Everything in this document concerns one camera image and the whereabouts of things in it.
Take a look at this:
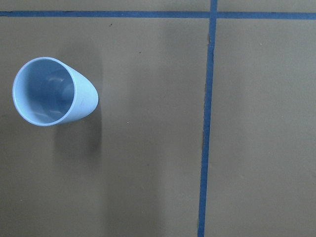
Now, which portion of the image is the blue plastic cup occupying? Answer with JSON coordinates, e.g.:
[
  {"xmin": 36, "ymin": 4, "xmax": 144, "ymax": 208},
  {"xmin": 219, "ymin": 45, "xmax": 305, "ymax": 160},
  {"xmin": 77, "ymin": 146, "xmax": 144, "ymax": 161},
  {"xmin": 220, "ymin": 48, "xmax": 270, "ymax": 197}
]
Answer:
[{"xmin": 12, "ymin": 57, "xmax": 99, "ymax": 126}]

